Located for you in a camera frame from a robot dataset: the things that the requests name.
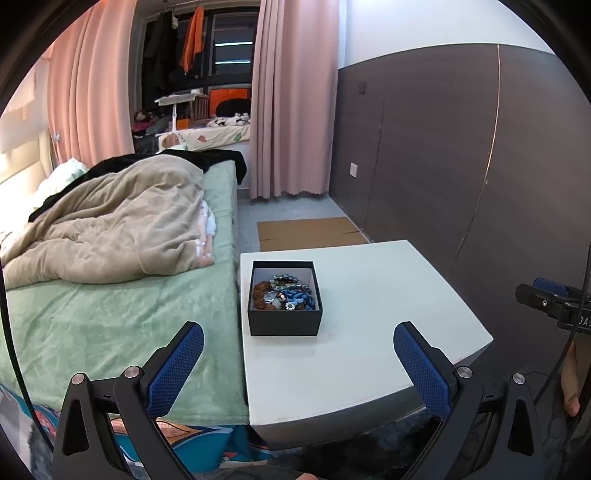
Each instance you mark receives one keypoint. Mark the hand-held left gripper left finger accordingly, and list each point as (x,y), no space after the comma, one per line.
(178,369)

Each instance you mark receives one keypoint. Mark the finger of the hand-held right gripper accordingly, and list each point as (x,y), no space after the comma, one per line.
(538,300)
(551,285)

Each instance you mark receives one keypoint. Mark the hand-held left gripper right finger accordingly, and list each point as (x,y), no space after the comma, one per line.
(422,364)

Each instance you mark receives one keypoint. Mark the black jewelry box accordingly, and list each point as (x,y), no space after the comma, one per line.
(284,323)

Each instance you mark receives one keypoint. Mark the person's right hand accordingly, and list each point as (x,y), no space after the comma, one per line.
(571,383)

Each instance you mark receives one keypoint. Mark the bed with green sheet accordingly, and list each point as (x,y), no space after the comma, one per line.
(115,323)

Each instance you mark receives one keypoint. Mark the colourful printed blanket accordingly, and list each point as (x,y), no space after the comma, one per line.
(207,443)

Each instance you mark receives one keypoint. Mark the white side table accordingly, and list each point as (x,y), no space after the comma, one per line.
(369,286)

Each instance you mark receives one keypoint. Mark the dark shaggy rug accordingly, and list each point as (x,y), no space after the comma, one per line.
(360,443)

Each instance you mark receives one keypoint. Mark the pink white plush blanket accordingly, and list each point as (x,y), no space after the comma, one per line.
(205,230)

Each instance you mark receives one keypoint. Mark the beige blanket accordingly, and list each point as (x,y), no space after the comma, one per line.
(115,217)

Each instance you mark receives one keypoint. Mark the flat cardboard sheet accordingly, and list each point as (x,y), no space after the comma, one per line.
(304,230)

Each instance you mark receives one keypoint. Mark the black cloth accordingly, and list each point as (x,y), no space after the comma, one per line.
(217,159)

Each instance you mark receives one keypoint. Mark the green pillow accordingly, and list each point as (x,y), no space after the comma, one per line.
(64,173)

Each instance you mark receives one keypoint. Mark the bed with patterned sheet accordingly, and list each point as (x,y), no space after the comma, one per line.
(217,134)

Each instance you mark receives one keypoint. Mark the pile of plush toys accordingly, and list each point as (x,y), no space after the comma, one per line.
(145,120)

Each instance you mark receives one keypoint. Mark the panda plush toys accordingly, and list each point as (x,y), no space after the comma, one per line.
(231,120)

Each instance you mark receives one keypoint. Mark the wooden chair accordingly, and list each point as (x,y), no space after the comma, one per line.
(202,108)

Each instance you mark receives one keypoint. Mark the beige padded headboard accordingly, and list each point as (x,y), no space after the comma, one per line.
(23,157)

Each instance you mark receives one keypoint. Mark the white folding table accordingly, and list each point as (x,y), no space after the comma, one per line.
(178,98)

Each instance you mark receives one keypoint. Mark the orange black panel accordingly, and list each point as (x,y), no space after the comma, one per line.
(217,97)

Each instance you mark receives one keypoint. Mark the pink curtain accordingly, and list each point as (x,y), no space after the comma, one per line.
(92,83)
(295,92)

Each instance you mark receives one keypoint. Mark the black hanging jacket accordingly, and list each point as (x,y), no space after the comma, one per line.
(159,46)

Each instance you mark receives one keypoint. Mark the orange hanging garment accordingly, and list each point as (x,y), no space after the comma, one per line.
(191,41)

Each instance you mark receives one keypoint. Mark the white wall socket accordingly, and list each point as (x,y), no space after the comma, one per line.
(353,169)

